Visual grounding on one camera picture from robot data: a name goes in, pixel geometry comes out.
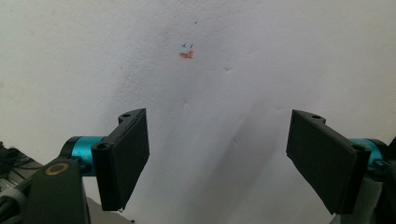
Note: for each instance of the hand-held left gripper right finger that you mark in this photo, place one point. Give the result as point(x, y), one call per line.
point(323, 161)

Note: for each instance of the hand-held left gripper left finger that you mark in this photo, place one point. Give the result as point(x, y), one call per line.
point(121, 161)

